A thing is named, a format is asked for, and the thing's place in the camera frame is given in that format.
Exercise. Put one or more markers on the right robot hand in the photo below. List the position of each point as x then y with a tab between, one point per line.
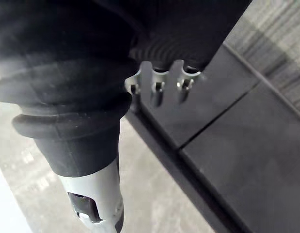
72	80

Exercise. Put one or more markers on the dark cabinet frame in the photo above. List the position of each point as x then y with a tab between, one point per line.
174	170

